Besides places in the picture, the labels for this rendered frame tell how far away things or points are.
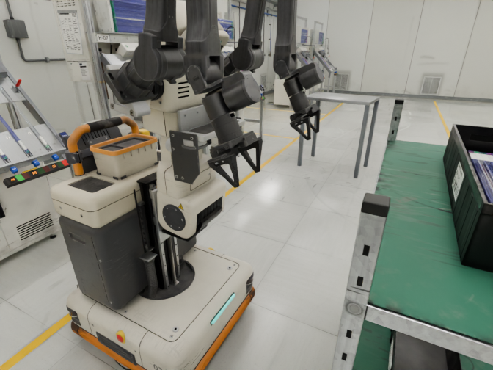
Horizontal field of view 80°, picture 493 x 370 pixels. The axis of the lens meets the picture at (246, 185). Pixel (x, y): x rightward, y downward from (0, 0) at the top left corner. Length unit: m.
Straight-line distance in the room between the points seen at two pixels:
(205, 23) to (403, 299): 0.58
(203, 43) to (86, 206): 0.70
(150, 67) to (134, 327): 0.98
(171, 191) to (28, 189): 1.48
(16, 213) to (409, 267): 2.23
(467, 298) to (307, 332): 1.19
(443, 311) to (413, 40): 9.53
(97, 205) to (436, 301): 0.97
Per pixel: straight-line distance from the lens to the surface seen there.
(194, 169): 0.90
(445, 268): 0.58
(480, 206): 0.56
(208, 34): 0.67
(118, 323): 1.40
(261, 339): 1.60
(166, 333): 1.30
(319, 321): 1.71
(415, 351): 1.25
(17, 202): 2.38
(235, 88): 0.63
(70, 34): 3.11
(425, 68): 9.91
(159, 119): 1.01
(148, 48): 0.73
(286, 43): 1.04
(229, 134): 0.66
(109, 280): 1.29
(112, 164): 1.21
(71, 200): 1.19
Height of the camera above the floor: 1.26
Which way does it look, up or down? 25 degrees down
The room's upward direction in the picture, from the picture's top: straight up
